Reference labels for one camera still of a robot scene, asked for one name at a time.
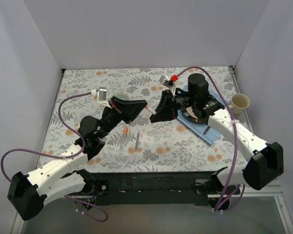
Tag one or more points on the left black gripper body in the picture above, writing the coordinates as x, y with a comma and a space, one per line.
116, 107

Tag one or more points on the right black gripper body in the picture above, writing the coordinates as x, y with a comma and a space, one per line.
174, 104

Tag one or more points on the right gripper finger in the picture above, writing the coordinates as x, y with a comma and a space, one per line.
163, 116
166, 102

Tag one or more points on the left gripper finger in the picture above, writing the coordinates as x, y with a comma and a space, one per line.
127, 104
130, 115

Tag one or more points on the pink white pen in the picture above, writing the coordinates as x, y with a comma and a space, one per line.
152, 111

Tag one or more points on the grey highlighter pen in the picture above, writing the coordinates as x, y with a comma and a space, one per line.
123, 138

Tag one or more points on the purple pen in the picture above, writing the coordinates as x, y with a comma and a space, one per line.
137, 140

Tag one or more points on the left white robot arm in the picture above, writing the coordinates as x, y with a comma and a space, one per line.
30, 192

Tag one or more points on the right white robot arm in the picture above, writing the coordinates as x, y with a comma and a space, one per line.
265, 160

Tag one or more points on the patterned glass bowl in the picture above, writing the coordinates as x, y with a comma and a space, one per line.
121, 96

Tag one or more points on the dark striped plate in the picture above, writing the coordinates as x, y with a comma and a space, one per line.
189, 115

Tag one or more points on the blue checked cloth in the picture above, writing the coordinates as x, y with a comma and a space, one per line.
198, 129

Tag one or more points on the floral table mat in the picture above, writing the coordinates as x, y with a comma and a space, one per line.
163, 146

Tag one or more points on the cream ceramic mug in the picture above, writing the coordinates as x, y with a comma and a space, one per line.
238, 104

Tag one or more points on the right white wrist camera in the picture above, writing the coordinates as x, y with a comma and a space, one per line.
169, 82

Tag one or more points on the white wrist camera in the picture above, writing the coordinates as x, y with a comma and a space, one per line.
101, 93
169, 82

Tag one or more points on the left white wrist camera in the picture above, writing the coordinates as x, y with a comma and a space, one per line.
101, 93

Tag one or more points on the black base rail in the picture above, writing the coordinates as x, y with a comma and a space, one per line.
155, 188

